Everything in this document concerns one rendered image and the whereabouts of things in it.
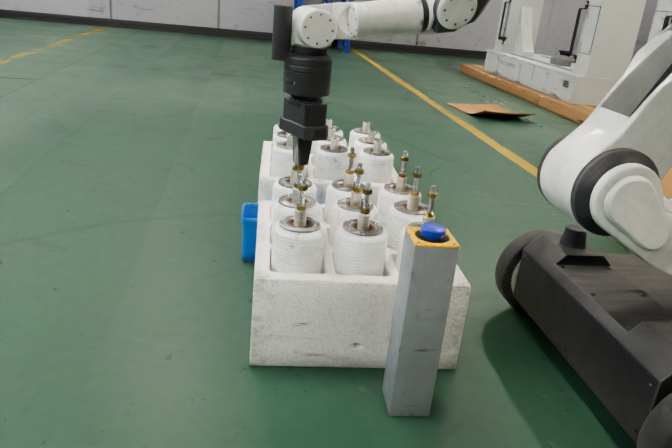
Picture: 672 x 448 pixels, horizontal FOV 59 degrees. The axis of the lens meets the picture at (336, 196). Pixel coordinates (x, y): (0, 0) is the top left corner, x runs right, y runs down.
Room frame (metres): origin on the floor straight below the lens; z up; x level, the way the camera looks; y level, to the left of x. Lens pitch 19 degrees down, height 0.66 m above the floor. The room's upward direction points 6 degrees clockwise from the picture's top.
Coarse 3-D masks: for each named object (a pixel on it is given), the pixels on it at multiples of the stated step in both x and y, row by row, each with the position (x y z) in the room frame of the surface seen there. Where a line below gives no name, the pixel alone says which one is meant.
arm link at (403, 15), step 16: (384, 0) 1.14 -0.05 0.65; (400, 0) 1.14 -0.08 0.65; (416, 0) 1.14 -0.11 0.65; (432, 0) 1.13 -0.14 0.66; (384, 16) 1.12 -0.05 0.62; (400, 16) 1.12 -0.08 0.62; (416, 16) 1.13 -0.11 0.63; (432, 16) 1.13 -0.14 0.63; (384, 32) 1.13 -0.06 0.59; (400, 32) 1.14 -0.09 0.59; (416, 32) 1.15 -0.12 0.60
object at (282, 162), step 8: (272, 152) 1.52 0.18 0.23; (280, 152) 1.49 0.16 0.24; (288, 152) 1.49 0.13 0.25; (272, 160) 1.51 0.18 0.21; (280, 160) 1.49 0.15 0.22; (288, 160) 1.49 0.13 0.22; (272, 168) 1.51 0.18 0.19; (280, 168) 1.49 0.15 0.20; (288, 168) 1.49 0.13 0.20; (280, 176) 1.49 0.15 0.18; (304, 176) 1.52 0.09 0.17
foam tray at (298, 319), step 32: (256, 256) 0.99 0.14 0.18; (256, 288) 0.91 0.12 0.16; (288, 288) 0.91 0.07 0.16; (320, 288) 0.92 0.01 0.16; (352, 288) 0.93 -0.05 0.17; (384, 288) 0.94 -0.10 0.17; (256, 320) 0.91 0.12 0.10; (288, 320) 0.91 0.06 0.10; (320, 320) 0.92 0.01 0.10; (352, 320) 0.93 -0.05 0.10; (384, 320) 0.94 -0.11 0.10; (448, 320) 0.95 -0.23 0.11; (256, 352) 0.91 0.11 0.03; (288, 352) 0.91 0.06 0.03; (320, 352) 0.92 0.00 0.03; (352, 352) 0.93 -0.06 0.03; (384, 352) 0.94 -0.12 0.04; (448, 352) 0.95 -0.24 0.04
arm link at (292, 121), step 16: (288, 80) 1.08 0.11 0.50; (304, 80) 1.06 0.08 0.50; (320, 80) 1.07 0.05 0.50; (304, 96) 1.08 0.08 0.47; (320, 96) 1.08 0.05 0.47; (288, 112) 1.11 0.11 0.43; (304, 112) 1.06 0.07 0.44; (320, 112) 1.08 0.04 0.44; (288, 128) 1.10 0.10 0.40; (304, 128) 1.06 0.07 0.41; (320, 128) 1.06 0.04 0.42
